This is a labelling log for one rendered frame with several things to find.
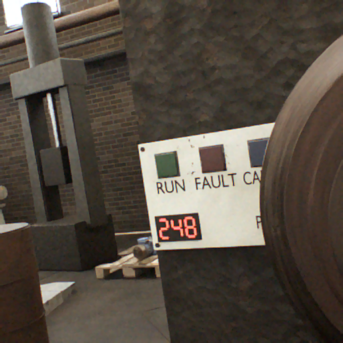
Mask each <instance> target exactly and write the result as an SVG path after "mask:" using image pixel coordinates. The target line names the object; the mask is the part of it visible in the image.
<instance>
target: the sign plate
mask: <svg viewBox="0 0 343 343"><path fill-rule="evenodd" d="M273 126H274V123H270V124H265V125H257V126H252V127H243V129H234V130H229V131H220V132H215V133H207V134H201V135H193V137H184V138H179V139H171V140H165V141H157V142H153V143H144V144H138V149H139V153H140V158H141V167H142V172H143V181H144V186H145V195H146V200H147V209H148V214H149V219H150V224H151V233H152V238H153V247H154V250H155V251H159V250H174V249H190V248H205V247H235V246H251V245H265V242H264V238H263V231H262V226H261V213H260V184H261V171H262V166H263V164H261V165H255V166H252V162H251V157H250V152H249V142H250V141H260V140H266V139H269V137H270V134H271V132H272V129H273ZM211 147H221V148H222V158H223V163H224V167H225V169H220V170H213V171H202V162H201V157H200V149H205V148H211ZM166 153H175V156H176V164H177V165H178V176H166V177H160V178H159V176H158V175H157V166H156V161H155V156H156V155H161V154H166ZM186 217H192V218H194V223H195V226H193V222H192V219H186ZM164 218H165V220H168V223H169V228H167V226H166V222H165V220H164V222H160V219H164ZM184 219H186V222H187V226H193V227H194V228H196V232H197V235H194V228H188V227H187V226H184ZM171 220H173V224H174V227H180V228H182V231H183V236H182V235H181V231H180V229H174V227H172V224H171ZM179 220H181V222H182V226H180V221H179ZM161 228H167V230H161ZM185 228H188V235H194V236H195V237H189V236H187V235H186V232H185ZM159 230H161V233H162V237H164V236H168V237H169V238H164V239H162V237H160V232H159Z"/></svg>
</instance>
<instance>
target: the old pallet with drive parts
mask: <svg viewBox="0 0 343 343"><path fill-rule="evenodd" d="M135 246H137V245H135ZM135 246H133V247H130V249H127V250H126V251H123V252H122V253H119V254H118V255H121V256H122V257H121V259H120V260H118V261H116V262H114V263H108V264H101V265H99V266H98V267H96V274H97V279H104V278H106V277H108V276H109V275H112V273H115V272H117V271H119V270H121V269H123V274H124V278H132V277H137V276H139V275H141V274H142V273H144V272H146V271H147V270H149V269H151V268H153V267H155V274H156V277H161V275H160V270H159V261H158V260H157V255H152V254H151V255H146V256H144V258H142V259H136V258H135V256H134V255H133V248H134V247H135ZM110 269H111V270H110Z"/></svg>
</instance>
